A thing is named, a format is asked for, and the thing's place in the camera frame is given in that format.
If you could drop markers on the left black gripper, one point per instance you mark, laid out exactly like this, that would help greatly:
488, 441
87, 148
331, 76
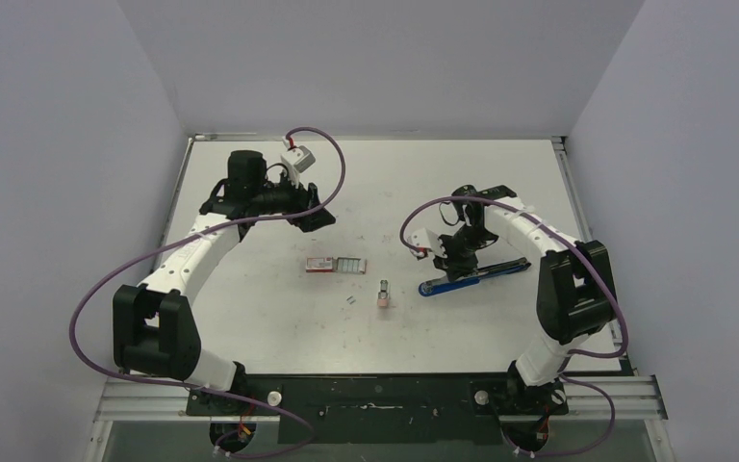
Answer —
301, 199

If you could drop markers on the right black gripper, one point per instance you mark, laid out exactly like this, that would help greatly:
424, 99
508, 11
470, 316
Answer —
457, 258

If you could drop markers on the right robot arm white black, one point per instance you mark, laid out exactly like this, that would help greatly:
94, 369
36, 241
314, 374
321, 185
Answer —
498, 235

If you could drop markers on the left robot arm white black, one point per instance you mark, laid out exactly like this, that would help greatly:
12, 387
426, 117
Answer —
154, 329

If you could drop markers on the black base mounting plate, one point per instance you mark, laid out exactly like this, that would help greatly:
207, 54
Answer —
386, 408

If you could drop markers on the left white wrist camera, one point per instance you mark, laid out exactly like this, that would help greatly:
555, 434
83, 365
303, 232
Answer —
296, 160

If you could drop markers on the aluminium frame rail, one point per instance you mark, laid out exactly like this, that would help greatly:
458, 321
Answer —
636, 398

